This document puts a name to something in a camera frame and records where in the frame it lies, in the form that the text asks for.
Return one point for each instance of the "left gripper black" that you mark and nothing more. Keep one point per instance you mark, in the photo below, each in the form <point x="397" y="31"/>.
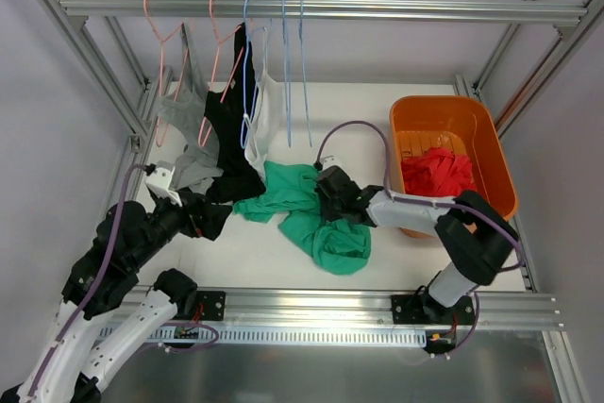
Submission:
<point x="199" y="213"/>

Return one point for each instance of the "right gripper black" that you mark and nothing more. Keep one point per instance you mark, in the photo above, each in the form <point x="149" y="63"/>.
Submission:
<point x="334" y="194"/>

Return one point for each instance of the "green tank top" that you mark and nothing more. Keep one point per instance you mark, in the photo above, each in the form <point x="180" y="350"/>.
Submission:
<point x="338" y="247"/>

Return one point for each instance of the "red tank top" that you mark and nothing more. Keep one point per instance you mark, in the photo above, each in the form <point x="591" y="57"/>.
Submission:
<point x="438" y="173"/>

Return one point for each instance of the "light blue hanger with green top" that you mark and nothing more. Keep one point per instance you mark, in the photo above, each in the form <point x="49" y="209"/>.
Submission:
<point x="287" y="73"/>

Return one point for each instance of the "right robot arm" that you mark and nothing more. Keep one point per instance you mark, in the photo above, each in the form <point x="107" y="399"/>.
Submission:
<point x="477" y="240"/>

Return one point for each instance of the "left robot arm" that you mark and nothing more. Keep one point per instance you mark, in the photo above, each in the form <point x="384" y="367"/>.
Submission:
<point x="74" y="367"/>

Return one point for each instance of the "light blue hanger with white top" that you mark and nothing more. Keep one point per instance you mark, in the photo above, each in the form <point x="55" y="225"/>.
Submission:
<point x="251" y="86"/>

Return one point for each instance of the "pink hanger left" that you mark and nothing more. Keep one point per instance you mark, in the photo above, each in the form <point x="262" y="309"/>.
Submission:
<point x="160" y="131"/>

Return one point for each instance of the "pink hanger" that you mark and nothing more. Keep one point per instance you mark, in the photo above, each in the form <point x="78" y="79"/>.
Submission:
<point x="205" y="128"/>
<point x="160" y="131"/>

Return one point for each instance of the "white tank top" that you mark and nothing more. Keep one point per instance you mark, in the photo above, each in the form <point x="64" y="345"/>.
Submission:
<point x="268" y="114"/>

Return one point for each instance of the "grey tank top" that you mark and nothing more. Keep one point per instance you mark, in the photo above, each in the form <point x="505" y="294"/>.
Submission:
<point x="197" y="167"/>

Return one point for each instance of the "black tank top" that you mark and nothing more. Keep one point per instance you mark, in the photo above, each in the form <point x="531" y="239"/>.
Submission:
<point x="224" y="110"/>

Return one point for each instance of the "orange plastic basket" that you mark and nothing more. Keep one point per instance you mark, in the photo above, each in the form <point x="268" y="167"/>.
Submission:
<point x="464" y="127"/>

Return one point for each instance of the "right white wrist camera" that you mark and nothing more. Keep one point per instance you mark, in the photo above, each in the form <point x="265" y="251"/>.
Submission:
<point x="325" y="162"/>

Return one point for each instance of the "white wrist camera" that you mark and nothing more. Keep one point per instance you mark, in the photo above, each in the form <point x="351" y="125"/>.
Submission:
<point x="158" y="181"/>
<point x="325" y="162"/>

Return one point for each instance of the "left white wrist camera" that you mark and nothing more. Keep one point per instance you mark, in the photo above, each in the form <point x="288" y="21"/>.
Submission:
<point x="158" y="181"/>

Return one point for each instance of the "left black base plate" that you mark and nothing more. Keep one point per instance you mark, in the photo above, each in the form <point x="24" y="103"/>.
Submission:
<point x="209" y="305"/>

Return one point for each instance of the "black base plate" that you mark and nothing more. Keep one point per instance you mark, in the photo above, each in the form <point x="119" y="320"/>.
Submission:
<point x="209" y="305"/>
<point x="406" y="308"/>

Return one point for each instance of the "front aluminium rail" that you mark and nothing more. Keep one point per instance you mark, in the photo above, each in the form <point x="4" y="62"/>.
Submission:
<point x="331" y="309"/>

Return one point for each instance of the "white slotted cable duct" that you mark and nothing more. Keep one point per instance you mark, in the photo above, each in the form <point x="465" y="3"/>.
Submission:
<point x="389" y="336"/>

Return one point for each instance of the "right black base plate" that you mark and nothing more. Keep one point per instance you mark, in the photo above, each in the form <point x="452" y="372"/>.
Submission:
<point x="406" y="308"/>

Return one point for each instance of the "aluminium hanging rail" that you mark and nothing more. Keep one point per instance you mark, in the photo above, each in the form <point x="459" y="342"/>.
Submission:
<point x="514" y="13"/>

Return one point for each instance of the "right aluminium frame post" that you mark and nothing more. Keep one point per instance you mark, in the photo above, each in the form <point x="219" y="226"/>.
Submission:
<point x="524" y="61"/>

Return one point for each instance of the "aluminium frame post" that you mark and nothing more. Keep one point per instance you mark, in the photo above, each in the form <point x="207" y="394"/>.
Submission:
<point x="76" y="34"/>
<point x="524" y="61"/>

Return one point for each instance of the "left aluminium frame post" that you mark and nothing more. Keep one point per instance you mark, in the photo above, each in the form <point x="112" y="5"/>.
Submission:
<point x="76" y="34"/>

